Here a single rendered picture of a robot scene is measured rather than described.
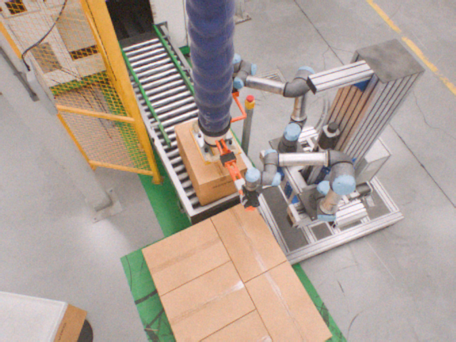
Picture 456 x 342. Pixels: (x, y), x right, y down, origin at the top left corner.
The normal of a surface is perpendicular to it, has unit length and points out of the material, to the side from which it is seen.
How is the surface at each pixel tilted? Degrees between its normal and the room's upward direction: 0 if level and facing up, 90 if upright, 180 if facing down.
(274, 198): 0
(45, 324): 0
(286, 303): 0
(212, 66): 80
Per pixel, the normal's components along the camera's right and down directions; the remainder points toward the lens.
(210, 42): 0.00, 0.69
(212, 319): 0.04, -0.50
